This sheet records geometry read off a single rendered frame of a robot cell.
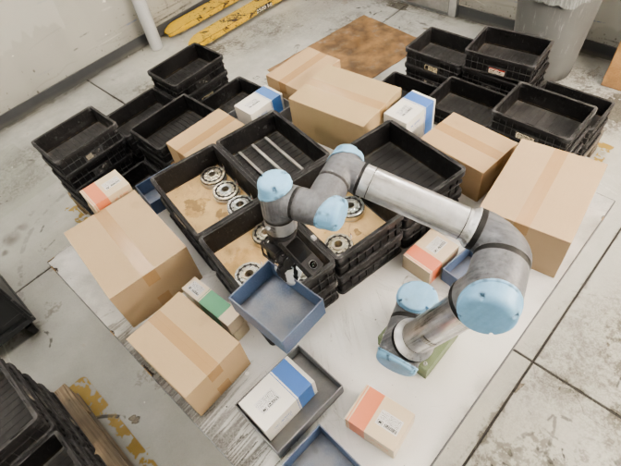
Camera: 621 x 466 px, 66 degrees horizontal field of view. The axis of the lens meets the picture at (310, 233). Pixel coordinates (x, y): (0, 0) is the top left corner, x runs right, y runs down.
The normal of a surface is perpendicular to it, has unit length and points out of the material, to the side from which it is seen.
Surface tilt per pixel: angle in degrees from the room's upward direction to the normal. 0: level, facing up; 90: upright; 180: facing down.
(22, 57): 90
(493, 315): 82
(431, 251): 0
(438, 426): 0
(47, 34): 90
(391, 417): 0
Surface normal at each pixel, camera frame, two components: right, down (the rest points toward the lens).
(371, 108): -0.12, -0.62
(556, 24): -0.33, 0.80
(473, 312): -0.37, 0.66
